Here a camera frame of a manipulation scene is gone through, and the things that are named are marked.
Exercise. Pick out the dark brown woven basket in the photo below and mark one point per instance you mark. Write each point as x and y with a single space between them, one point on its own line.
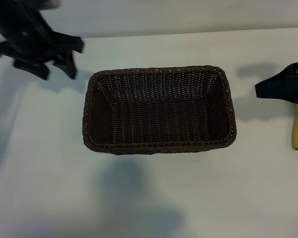
159 116

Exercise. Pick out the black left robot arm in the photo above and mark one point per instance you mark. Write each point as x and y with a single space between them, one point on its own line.
12 19

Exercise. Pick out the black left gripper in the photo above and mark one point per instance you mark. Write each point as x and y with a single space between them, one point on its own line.
64 42

